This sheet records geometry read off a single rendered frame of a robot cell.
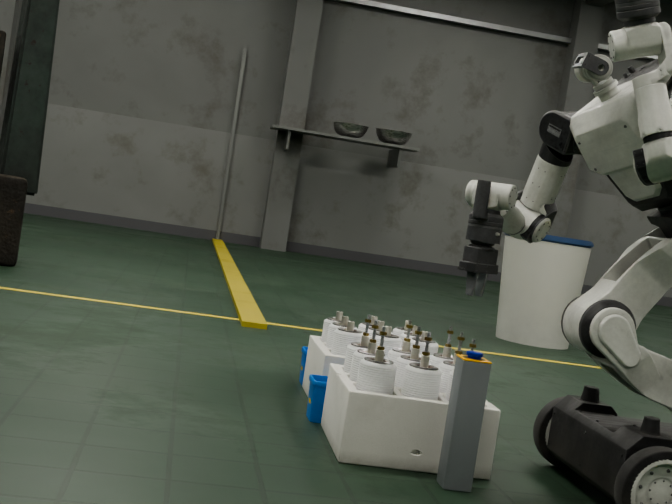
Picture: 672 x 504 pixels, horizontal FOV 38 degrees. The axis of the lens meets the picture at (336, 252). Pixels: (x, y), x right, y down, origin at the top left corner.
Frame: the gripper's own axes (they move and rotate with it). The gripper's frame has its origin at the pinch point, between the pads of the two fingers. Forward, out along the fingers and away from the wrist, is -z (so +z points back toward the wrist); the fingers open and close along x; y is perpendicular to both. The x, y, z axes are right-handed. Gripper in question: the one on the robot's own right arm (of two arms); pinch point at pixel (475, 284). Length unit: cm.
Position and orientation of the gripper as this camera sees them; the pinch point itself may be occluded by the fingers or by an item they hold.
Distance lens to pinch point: 252.9
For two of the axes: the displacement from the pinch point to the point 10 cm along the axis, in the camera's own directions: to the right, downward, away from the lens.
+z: 1.5, -9.9, -0.5
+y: 6.5, 1.3, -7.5
